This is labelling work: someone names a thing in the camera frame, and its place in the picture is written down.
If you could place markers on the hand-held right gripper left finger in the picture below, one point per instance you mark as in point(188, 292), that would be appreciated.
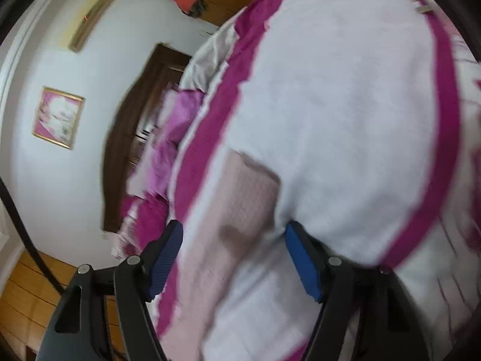
point(165, 261)

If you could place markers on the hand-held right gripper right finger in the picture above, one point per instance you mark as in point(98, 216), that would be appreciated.
point(300, 265)

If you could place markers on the pink knitted sweater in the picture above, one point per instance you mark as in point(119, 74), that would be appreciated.
point(240, 203)

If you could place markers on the pink white floral quilt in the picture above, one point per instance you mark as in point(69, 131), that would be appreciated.
point(121, 241)

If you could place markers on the magenta pillow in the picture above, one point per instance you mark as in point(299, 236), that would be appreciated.
point(150, 214)

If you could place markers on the dark wooden headboard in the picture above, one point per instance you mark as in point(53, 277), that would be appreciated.
point(120, 150)

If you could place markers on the purple fleece blanket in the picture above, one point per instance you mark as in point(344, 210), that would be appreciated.
point(180, 112)

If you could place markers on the white magenta striped bedspread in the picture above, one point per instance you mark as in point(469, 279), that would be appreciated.
point(338, 101)

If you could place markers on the gold framed pink picture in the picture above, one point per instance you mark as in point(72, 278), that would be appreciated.
point(58, 117)

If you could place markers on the long gold framed picture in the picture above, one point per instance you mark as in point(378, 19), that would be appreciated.
point(90, 18)

